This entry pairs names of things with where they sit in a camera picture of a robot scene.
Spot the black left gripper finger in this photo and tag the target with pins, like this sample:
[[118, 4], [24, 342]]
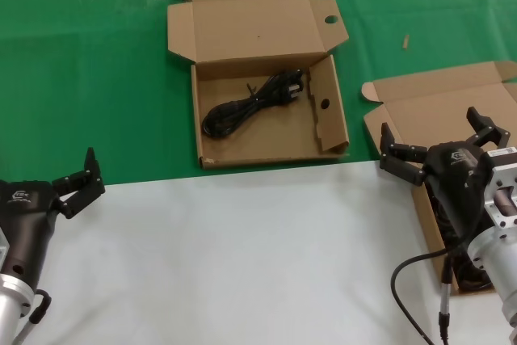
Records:
[[87, 191]]

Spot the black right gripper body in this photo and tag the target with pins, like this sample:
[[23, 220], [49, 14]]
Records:
[[454, 183]]

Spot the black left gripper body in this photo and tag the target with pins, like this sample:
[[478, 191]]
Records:
[[24, 232]]

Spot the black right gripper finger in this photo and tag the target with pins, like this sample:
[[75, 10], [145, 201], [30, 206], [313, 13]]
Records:
[[490, 133], [404, 161]]

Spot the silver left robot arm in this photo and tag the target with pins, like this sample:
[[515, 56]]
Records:
[[10, 304]]

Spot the open cardboard box with divider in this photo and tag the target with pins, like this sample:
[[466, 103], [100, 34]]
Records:
[[250, 26]]

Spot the green table mat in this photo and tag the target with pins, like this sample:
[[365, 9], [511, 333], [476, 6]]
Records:
[[81, 78]]

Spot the small wooden stick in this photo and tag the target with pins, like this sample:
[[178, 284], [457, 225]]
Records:
[[406, 41]]

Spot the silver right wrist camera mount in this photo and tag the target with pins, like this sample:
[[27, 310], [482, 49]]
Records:
[[503, 175]]

